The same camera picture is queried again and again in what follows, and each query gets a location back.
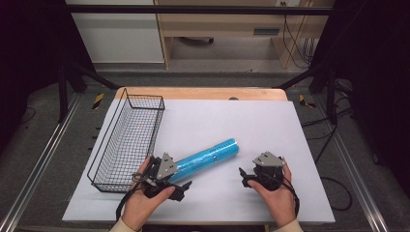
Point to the yellow black tape strip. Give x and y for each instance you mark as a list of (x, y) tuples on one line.
[(304, 102), (98, 101)]

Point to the black horizontal frame bar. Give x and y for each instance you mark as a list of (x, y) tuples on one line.
[(193, 9)]

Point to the person's left hand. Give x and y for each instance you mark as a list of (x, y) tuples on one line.
[(138, 203)]

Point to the white table mat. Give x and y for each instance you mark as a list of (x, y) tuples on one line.
[(232, 129)]

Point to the white cabinet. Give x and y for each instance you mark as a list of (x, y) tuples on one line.
[(119, 35)]

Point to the light wooden desk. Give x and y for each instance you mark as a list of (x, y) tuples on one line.
[(225, 22)]

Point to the black curtain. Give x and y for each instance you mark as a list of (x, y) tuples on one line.
[(29, 64), (377, 80)]

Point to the person's right hand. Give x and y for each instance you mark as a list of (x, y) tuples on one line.
[(278, 203)]

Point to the black metal stand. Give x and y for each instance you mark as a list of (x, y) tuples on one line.
[(64, 90), (330, 93)]

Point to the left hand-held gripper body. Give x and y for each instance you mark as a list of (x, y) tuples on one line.
[(166, 167)]

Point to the aluminium floor rail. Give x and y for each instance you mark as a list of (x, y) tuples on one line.
[(38, 164), (354, 167)]

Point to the black chair foot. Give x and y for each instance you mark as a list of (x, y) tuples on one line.
[(196, 40)]

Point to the blue tube roll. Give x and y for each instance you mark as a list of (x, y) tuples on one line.
[(206, 158)]

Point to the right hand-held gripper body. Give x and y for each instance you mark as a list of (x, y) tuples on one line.
[(268, 170)]

